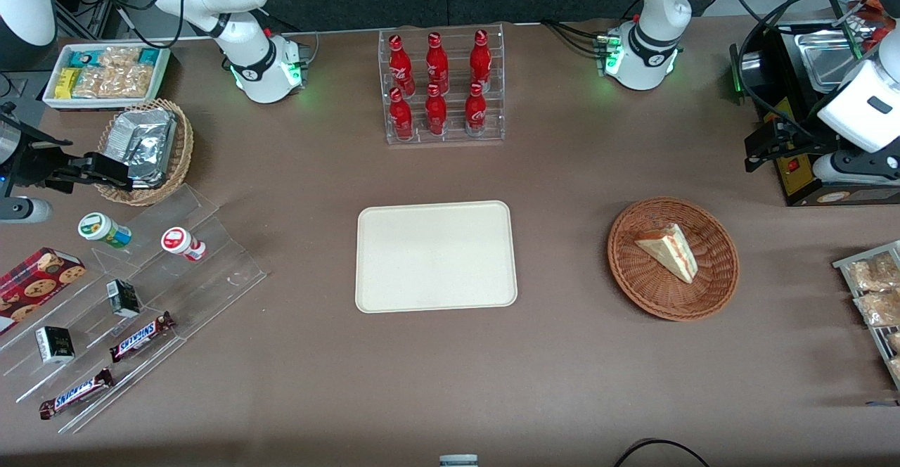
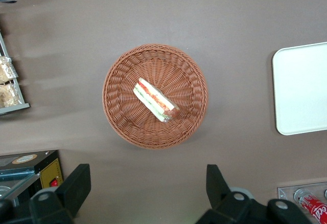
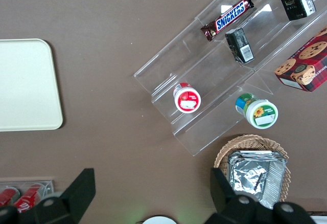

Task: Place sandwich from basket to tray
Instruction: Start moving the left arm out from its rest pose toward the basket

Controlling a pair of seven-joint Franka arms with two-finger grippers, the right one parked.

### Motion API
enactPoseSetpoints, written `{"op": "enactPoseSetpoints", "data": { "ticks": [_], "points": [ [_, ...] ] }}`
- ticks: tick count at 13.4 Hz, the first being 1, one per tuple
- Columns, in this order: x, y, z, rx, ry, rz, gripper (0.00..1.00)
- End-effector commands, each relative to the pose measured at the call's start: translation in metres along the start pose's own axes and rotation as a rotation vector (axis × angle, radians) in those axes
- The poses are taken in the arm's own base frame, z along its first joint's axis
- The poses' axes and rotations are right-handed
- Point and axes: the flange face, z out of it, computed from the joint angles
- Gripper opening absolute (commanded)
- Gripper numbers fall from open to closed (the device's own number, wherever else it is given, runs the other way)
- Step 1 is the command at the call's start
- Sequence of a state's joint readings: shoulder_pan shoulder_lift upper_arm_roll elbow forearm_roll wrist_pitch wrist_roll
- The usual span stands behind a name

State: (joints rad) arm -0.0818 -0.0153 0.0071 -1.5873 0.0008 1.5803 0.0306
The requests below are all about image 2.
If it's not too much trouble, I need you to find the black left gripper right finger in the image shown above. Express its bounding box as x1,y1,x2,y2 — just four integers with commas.
195,164,314,224

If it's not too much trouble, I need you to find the black appliance with yellow panel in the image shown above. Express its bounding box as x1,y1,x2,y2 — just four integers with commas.
0,150,64,207

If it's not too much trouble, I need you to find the sandwich with lettuce tomato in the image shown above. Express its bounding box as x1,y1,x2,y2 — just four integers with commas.
133,78,181,123

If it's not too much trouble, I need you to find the round brown wicker basket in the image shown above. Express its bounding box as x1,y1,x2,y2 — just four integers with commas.
102,43,209,150

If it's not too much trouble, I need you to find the grey metal shelf rack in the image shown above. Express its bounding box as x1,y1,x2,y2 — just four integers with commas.
0,31,31,115

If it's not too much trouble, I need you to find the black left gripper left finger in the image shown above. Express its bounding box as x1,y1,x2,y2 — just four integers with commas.
0,164,91,224

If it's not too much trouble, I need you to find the red cola bottle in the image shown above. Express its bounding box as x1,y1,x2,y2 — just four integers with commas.
293,188,327,224

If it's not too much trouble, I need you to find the white plastic tray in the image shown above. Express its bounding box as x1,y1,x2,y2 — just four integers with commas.
272,41,327,136

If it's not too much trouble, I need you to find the clear bagged snack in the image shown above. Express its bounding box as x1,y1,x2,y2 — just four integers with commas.
0,83,24,108
0,56,19,84

